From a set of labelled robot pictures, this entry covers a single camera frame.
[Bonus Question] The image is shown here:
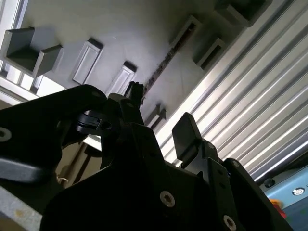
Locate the green RAM stick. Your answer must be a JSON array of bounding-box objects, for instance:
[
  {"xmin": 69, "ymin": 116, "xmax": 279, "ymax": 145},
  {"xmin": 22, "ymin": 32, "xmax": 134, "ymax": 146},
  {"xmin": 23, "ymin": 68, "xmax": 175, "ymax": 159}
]
[{"xmin": 143, "ymin": 23, "xmax": 197, "ymax": 97}]

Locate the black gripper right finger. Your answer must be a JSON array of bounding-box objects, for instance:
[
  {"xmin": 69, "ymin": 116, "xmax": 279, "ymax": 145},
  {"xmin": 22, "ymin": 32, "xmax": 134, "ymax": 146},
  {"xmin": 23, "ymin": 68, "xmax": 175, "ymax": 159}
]
[{"xmin": 171, "ymin": 112, "xmax": 293, "ymax": 231}]

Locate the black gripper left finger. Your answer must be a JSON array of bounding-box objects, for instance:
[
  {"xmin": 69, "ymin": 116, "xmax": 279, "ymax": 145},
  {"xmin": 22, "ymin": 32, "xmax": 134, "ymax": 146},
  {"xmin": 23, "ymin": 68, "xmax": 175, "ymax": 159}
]
[{"xmin": 0, "ymin": 81, "xmax": 167, "ymax": 184}]

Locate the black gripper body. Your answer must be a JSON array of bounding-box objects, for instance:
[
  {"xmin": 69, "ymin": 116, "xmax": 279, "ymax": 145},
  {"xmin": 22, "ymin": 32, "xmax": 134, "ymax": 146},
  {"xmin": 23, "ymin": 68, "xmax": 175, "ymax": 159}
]
[{"xmin": 39, "ymin": 165, "xmax": 218, "ymax": 231}]

